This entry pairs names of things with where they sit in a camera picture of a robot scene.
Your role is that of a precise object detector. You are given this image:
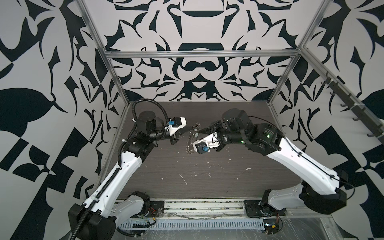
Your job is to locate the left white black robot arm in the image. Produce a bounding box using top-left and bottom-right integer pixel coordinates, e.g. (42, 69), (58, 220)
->
(68, 111), (189, 240)

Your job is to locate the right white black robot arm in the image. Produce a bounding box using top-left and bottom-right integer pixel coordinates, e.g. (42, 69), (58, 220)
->
(192, 109), (348, 218)

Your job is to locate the small green circuit board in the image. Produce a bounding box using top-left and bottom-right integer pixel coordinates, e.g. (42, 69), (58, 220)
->
(263, 219), (281, 235)

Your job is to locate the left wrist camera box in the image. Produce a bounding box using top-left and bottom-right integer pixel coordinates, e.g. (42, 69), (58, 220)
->
(167, 117), (187, 136)

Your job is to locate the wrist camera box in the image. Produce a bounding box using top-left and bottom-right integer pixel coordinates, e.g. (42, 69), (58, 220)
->
(193, 134), (213, 155)
(167, 117), (187, 136)

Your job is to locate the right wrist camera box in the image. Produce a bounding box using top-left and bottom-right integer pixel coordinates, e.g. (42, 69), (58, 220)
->
(193, 134), (213, 155)

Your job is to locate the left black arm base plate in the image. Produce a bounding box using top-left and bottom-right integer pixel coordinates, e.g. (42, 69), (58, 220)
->
(145, 200), (165, 218)

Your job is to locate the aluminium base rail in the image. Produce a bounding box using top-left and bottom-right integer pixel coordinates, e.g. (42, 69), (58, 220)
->
(153, 199), (331, 219)

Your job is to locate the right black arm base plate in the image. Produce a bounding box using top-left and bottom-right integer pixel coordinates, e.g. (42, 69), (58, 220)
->
(244, 200), (286, 218)

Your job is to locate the white slotted cable duct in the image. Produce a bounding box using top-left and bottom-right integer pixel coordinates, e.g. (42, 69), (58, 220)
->
(120, 219), (265, 231)

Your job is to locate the black corrugated cable hose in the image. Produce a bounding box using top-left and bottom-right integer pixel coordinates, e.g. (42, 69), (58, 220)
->
(68, 98), (170, 240)

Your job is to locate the black wall hook rail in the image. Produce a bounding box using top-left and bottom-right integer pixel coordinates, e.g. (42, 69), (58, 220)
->
(322, 71), (384, 145)

